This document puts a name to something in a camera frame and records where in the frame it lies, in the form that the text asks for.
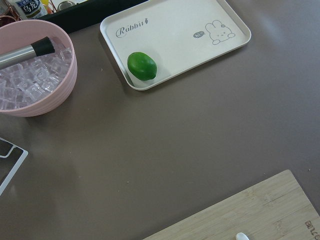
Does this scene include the steel black-tipped muddler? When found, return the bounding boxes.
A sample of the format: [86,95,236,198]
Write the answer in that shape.
[0,36,55,70]

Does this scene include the cream rabbit tray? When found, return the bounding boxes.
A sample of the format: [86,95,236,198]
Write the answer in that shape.
[100,0,252,91]

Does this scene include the clear ice cubes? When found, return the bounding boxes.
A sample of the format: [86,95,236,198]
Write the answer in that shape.
[0,47,73,111]

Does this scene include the bamboo cutting board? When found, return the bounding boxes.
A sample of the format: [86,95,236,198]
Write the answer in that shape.
[148,169,320,240]

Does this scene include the white ceramic spoon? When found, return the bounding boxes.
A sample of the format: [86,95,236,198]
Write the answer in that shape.
[235,232,249,240]

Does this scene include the white framed black plate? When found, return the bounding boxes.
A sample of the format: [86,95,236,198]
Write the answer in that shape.
[0,138,29,195]

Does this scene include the white labelled bottle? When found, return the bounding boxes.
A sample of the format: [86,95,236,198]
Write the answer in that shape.
[7,0,48,20]

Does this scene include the green lime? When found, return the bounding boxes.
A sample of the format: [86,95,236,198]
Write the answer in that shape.
[127,52,158,81]

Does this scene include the pink ribbed ice bowl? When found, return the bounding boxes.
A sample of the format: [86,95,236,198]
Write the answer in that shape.
[0,19,78,117]

